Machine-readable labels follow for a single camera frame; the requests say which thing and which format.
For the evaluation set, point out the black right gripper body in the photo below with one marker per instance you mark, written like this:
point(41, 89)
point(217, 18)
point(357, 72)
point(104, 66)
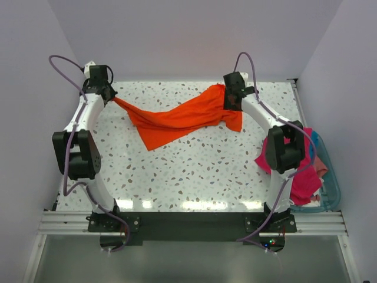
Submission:
point(227, 105)

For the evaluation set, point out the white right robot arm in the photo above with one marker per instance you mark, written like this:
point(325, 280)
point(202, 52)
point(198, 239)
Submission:
point(285, 147)

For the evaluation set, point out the blue t shirt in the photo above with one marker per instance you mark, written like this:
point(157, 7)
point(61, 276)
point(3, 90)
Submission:
point(313, 146)

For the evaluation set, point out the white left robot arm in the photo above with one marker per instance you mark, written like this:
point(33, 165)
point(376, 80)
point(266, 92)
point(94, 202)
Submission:
point(78, 157)

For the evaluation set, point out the clear blue plastic bin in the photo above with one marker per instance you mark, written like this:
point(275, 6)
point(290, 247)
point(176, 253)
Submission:
point(330, 193)

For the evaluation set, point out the aluminium frame rail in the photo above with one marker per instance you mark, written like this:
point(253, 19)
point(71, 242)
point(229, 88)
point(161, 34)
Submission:
point(241, 224)

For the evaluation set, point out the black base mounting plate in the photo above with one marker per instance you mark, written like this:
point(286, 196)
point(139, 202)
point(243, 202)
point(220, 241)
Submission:
point(274, 242)

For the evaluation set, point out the salmon t shirt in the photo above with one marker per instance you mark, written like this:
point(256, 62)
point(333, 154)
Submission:
point(319, 167)

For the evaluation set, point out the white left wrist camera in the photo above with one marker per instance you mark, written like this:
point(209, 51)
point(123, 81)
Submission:
point(86, 70)

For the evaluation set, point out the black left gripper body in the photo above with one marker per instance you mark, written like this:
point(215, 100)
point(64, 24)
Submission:
point(108, 83)

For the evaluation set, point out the orange t shirt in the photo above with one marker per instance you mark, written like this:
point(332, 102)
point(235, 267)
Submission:
point(157, 129)

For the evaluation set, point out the pink t shirt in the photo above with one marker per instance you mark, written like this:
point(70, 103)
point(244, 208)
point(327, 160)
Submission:
point(305, 183)

